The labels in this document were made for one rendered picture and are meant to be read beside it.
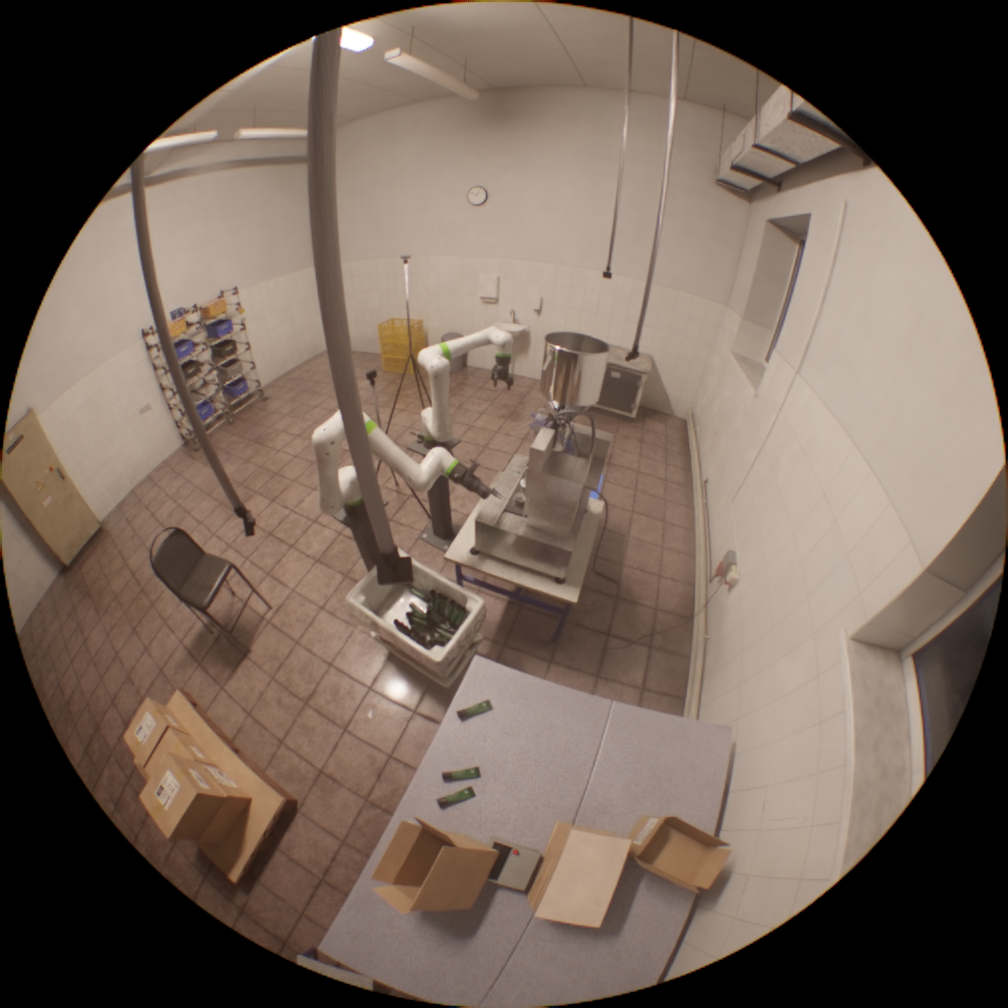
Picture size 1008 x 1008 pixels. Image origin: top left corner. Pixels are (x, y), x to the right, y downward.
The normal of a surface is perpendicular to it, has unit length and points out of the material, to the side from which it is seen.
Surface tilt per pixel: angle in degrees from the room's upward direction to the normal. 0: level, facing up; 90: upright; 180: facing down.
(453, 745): 0
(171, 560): 77
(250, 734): 0
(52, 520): 90
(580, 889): 0
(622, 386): 90
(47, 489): 90
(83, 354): 90
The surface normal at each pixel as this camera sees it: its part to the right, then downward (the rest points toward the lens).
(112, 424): 0.93, 0.29
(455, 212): -0.36, 0.64
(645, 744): 0.05, -0.71
